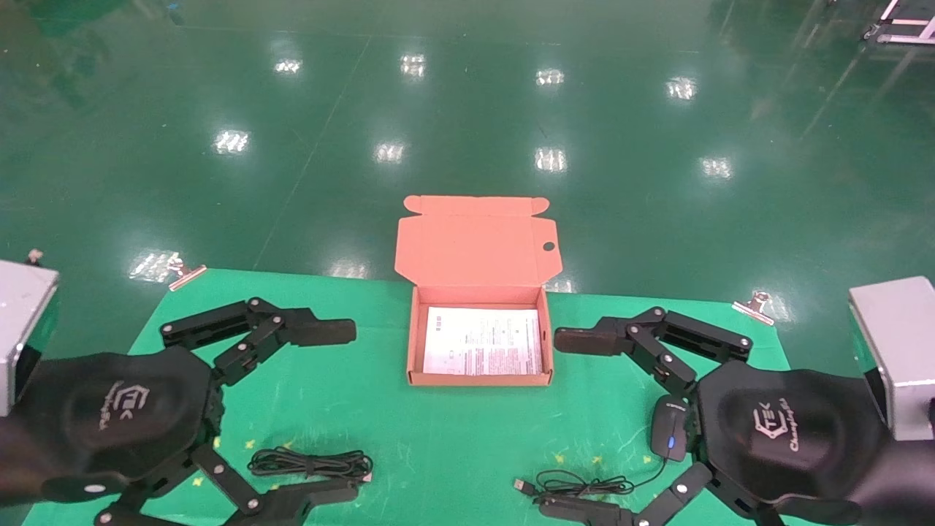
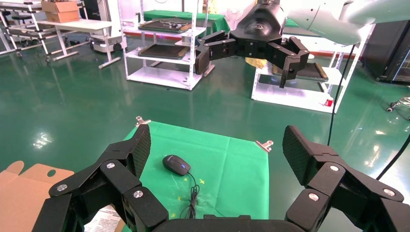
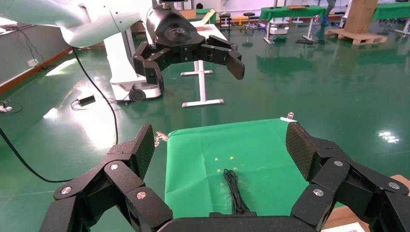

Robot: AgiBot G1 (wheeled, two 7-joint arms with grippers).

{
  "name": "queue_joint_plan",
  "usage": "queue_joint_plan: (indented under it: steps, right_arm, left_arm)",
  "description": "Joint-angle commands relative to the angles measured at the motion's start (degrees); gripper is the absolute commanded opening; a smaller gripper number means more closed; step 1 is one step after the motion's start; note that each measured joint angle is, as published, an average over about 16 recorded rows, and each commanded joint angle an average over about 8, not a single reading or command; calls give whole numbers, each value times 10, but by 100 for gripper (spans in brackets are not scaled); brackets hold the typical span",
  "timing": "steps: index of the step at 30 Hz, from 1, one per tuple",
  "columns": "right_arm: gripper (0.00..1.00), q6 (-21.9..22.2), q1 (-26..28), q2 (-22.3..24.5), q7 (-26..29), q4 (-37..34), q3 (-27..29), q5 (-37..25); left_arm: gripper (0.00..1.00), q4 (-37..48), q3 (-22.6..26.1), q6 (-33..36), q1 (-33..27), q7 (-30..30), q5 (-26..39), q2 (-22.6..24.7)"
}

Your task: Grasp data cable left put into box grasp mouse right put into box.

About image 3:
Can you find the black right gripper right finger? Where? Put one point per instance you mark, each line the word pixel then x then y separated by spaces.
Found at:
pixel 352 189

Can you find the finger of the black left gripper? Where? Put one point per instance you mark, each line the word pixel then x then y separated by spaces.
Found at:
pixel 150 69
pixel 224 52

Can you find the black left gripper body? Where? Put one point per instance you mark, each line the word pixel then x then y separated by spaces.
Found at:
pixel 173 32

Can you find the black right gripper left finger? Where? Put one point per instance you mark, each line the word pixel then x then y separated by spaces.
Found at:
pixel 96 192

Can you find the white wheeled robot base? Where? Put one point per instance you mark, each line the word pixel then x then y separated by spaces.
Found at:
pixel 125 67

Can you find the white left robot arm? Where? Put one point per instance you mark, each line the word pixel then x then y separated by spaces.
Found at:
pixel 89 19

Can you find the small white robot base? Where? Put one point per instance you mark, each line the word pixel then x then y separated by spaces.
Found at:
pixel 278 28

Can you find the open brown cardboard box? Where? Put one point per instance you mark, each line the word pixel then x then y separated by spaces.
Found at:
pixel 205 19

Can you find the white printed instruction sheet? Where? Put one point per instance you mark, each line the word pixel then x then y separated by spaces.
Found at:
pixel 344 228

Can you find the metal binder clip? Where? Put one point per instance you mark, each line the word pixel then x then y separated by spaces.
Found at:
pixel 289 117
pixel 161 138

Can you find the black power adapter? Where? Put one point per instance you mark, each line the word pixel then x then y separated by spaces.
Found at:
pixel 86 99

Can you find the green cloth covered table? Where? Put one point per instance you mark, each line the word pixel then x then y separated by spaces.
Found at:
pixel 390 11
pixel 288 12

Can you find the flat cardboard piece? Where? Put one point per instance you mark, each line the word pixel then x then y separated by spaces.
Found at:
pixel 297 6

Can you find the green table cloth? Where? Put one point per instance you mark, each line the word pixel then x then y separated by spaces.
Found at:
pixel 205 166

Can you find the white power strip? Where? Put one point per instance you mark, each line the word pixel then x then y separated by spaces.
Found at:
pixel 5 108

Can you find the wooden pallet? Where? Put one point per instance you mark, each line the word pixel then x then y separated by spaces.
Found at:
pixel 355 36

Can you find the tall brown cardboard carton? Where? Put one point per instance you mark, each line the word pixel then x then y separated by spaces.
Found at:
pixel 360 16

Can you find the white metal frame table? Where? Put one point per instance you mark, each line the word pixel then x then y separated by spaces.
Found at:
pixel 201 80

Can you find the white wall socket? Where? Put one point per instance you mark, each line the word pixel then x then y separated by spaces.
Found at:
pixel 33 62

